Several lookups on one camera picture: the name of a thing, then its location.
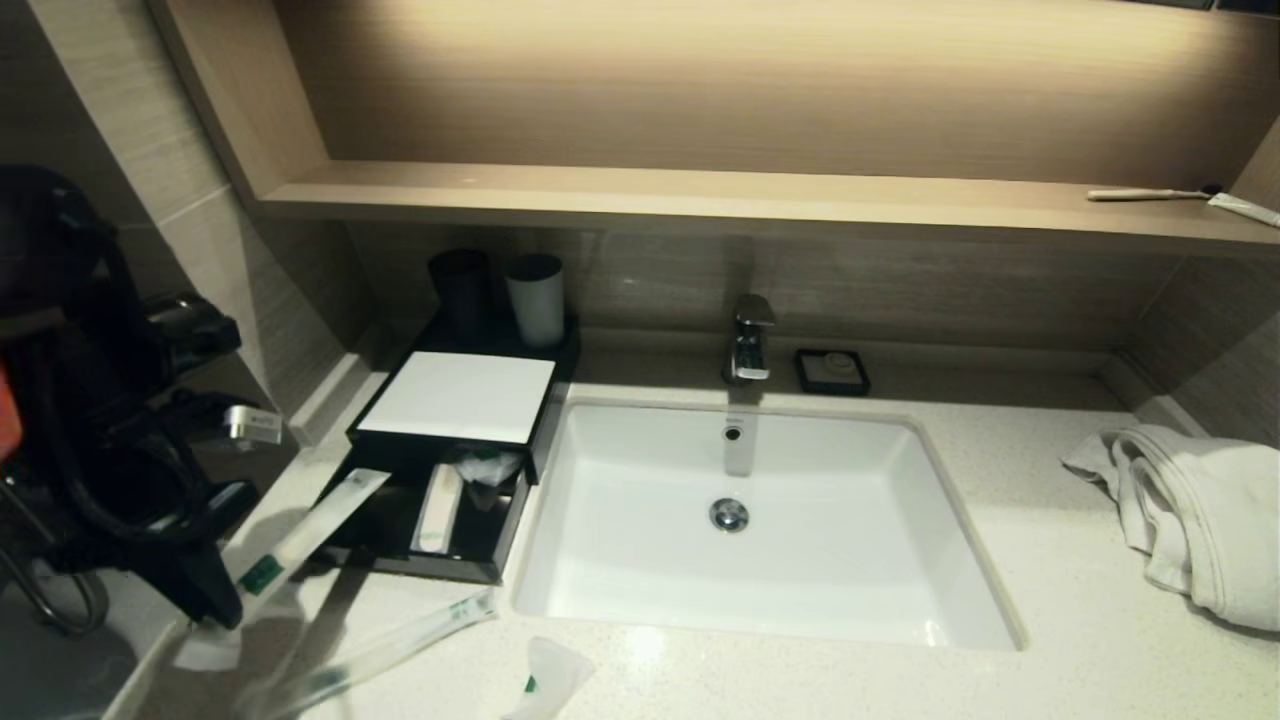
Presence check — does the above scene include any long clear toothbrush packet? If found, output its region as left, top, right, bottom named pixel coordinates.
left=240, top=588, right=499, bottom=720
left=175, top=468, right=393, bottom=673

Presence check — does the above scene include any black box drawer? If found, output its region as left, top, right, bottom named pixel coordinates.
left=320, top=445, right=533, bottom=586

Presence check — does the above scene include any black amenity box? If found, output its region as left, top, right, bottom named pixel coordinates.
left=345, top=312, right=583, bottom=486

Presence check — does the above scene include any white oblong amenity packet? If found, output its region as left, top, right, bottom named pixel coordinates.
left=412, top=462, right=467, bottom=556

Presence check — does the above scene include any crumpled clear plastic packet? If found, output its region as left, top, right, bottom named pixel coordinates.
left=455, top=447, right=524, bottom=511

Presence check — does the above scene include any small clear green-print packet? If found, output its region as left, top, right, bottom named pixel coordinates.
left=500, top=635, right=597, bottom=720

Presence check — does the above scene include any black cup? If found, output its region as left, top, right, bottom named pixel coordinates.
left=428, top=248, right=493, bottom=336

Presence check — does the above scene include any white cup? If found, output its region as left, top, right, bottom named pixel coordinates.
left=504, top=253, right=566, bottom=348

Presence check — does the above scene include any white rectangular sink basin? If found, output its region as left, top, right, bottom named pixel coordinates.
left=512, top=395, right=1029, bottom=653

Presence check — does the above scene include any chrome faucet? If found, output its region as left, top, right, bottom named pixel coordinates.
left=722, top=292, right=778, bottom=386

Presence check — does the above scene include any black square soap dish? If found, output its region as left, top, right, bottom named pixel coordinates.
left=795, top=347, right=871, bottom=397

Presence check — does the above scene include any white folded towel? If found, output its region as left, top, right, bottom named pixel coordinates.
left=1060, top=424, right=1280, bottom=634

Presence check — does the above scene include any beige toothbrush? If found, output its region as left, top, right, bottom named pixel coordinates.
left=1087, top=186, right=1223, bottom=203

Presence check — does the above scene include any white toothpaste tube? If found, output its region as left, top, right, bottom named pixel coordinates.
left=1207, top=192, right=1280, bottom=229

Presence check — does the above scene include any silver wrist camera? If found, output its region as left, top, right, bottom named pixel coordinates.
left=222, top=405, right=284, bottom=447

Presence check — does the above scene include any thick black cable loop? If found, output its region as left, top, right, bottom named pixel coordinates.
left=0, top=545, right=111, bottom=638

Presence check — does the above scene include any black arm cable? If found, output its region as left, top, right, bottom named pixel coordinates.
left=20, top=200, right=233, bottom=543

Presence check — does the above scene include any wooden wall shelf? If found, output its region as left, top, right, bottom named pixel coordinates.
left=250, top=160, right=1280, bottom=263

